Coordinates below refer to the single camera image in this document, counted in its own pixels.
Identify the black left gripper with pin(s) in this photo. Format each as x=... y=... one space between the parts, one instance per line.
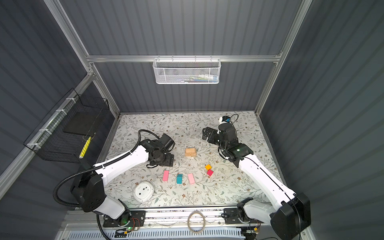
x=169 y=161

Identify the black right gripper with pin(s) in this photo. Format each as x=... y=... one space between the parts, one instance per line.
x=214 y=132

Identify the dark pink rectangular block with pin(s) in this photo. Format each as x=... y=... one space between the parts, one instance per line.
x=166 y=175

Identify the arched natural wood block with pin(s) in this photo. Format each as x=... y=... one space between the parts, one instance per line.
x=190 y=152

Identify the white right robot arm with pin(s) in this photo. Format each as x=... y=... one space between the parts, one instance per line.
x=288 y=213

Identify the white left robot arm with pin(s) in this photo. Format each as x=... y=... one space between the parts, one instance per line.
x=88 y=188

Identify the teal wood block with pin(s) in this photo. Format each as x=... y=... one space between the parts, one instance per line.
x=179 y=179

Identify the magenta cube block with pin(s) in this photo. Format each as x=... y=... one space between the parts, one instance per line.
x=210 y=172

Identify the light pink wood block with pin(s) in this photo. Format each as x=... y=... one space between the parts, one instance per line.
x=191 y=178

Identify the white round smart speaker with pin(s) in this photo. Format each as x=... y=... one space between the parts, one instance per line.
x=143 y=192

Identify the roll of clear tape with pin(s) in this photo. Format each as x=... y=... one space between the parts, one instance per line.
x=194 y=218

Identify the yellow green marker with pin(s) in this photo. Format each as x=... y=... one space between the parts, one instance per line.
x=85 y=148

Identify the white wire mesh basket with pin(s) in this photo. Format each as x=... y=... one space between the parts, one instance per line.
x=187 y=73

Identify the black wire basket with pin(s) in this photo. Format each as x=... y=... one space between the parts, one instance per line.
x=63 y=136

